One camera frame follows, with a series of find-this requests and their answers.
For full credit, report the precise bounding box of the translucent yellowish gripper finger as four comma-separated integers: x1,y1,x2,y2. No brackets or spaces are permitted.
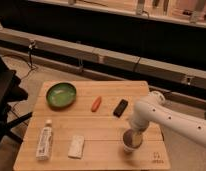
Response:
132,132,143,146

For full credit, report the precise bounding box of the white ceramic cup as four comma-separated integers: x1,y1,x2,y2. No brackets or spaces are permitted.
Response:
122,129,141,153

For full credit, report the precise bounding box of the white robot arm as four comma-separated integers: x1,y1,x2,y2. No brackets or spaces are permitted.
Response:
129,91,206,147

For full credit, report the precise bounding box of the green ceramic bowl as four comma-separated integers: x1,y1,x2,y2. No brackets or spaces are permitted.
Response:
46,82,77,109

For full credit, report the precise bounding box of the black rectangular block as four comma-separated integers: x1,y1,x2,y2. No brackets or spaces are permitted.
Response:
113,99,128,117

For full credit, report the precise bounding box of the orange carrot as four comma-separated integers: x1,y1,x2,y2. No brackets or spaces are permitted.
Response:
91,96,102,112

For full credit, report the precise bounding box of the wooden folding table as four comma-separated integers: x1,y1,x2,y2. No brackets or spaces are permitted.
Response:
14,81,170,171

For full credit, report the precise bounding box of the white plastic bottle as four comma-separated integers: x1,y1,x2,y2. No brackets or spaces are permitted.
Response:
36,119,53,161

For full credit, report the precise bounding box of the black chair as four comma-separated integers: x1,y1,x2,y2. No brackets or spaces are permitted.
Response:
0,57,32,144

